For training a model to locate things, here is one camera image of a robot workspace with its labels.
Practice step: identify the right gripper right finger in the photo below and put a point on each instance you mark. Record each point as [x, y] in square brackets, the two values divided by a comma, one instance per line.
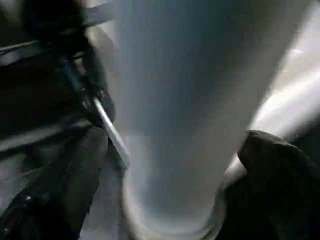
[280, 200]

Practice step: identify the white plastic table top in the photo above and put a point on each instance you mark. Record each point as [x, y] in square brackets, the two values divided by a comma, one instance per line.
[295, 100]

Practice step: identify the white plastic table leg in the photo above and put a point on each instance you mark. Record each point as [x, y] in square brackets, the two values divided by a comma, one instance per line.
[190, 100]

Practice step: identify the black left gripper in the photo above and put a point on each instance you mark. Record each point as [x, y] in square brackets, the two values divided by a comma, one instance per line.
[55, 25]

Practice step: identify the black mat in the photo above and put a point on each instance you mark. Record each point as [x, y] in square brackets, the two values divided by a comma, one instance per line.
[30, 100]

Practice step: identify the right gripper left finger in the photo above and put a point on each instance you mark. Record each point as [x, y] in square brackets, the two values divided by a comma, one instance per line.
[60, 190]

